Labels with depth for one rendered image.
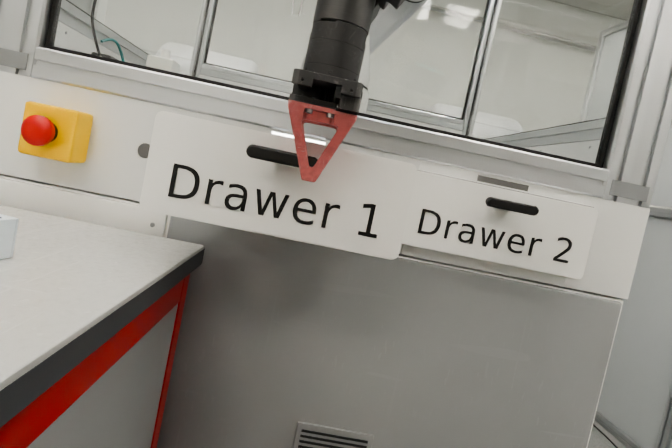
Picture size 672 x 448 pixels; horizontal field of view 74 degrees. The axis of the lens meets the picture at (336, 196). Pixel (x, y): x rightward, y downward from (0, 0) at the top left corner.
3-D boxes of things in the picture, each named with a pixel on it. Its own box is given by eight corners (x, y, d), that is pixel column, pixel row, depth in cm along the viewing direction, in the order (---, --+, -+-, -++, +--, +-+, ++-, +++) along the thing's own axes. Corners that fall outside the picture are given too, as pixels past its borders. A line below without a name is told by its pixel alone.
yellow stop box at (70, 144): (66, 163, 59) (76, 110, 59) (12, 152, 59) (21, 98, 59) (86, 163, 64) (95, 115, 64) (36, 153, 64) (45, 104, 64)
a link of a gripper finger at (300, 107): (339, 185, 50) (357, 102, 49) (341, 189, 43) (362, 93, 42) (280, 172, 50) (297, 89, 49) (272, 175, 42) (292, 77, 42)
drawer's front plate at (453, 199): (582, 280, 66) (599, 209, 66) (395, 242, 65) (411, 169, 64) (575, 277, 68) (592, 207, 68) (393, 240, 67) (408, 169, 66)
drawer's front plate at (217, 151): (397, 261, 49) (418, 164, 49) (137, 209, 48) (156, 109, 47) (394, 258, 51) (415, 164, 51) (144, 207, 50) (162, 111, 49)
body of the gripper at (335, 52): (353, 114, 50) (367, 49, 49) (360, 103, 40) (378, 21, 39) (296, 102, 50) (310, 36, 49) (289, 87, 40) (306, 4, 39)
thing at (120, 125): (628, 299, 69) (650, 208, 68) (-42, 165, 64) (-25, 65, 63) (449, 223, 164) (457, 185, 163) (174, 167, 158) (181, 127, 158)
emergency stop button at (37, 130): (46, 148, 57) (51, 117, 57) (14, 142, 57) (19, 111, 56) (60, 149, 60) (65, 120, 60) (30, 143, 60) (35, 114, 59)
